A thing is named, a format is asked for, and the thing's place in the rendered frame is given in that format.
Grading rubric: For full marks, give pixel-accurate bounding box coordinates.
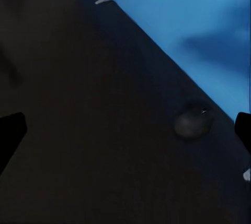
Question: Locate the mouse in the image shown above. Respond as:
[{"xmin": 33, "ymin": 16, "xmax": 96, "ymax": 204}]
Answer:
[{"xmin": 172, "ymin": 103, "xmax": 215, "ymax": 138}]

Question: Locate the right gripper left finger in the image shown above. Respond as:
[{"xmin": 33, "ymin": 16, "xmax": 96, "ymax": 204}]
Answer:
[{"xmin": 0, "ymin": 112, "xmax": 27, "ymax": 175}]

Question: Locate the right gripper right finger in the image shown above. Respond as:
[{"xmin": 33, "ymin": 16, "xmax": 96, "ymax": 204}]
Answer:
[{"xmin": 234, "ymin": 112, "xmax": 251, "ymax": 154}]

